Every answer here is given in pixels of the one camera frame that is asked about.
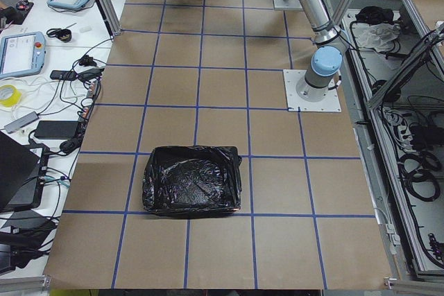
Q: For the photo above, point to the near blue teach pendant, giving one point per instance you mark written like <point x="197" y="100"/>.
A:
<point x="22" y="54"/>

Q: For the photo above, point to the black laptop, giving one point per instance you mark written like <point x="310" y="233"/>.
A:
<point x="23" y="168"/>

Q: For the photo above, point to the grey usb hub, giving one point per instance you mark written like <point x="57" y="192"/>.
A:
<point x="21" y="122"/>

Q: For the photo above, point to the yellow tape roll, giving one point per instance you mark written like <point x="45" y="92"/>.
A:
<point x="9" y="96"/>

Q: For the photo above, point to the black power adapter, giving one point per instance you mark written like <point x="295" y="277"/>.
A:
<point x="56" y="129"/>

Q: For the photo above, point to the white crumpled cloth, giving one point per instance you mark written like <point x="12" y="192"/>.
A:
<point x="380" y="37"/>

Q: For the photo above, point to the bin with black bag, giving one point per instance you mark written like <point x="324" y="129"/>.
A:
<point x="192" y="181"/>

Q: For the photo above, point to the black scissors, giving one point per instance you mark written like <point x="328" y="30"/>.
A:
<point x="53" y="31"/>

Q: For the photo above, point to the small black bowl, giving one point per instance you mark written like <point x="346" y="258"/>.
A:
<point x="64" y="35"/>

